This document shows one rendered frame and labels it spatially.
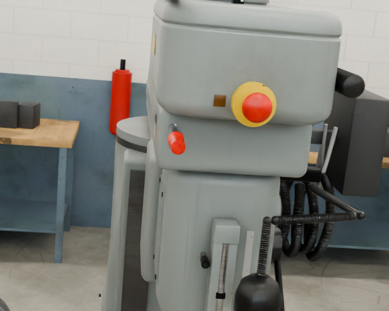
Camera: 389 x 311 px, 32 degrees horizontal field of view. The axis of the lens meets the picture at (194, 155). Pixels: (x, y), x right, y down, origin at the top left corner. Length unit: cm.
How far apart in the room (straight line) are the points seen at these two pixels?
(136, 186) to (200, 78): 67
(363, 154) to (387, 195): 451
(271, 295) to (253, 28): 39
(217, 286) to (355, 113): 51
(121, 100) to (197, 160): 422
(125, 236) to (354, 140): 57
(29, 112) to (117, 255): 338
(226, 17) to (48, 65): 452
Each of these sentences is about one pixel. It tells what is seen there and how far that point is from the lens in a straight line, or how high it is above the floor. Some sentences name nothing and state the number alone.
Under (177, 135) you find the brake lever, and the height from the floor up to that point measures 171.
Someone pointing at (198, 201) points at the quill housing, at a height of 157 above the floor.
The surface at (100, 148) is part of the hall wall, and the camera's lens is 547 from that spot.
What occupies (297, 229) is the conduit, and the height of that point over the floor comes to 144.
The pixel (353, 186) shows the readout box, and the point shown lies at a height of 154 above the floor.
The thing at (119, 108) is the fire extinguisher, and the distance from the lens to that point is 527.
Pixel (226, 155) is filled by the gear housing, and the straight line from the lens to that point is 106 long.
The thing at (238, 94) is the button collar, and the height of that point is 177.
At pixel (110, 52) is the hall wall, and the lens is 536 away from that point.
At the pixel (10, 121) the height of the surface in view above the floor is 93.
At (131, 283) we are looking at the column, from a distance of 165.
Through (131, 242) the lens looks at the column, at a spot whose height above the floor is 133.
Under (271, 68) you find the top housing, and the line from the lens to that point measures 95.
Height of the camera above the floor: 190
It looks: 13 degrees down
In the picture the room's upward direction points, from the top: 5 degrees clockwise
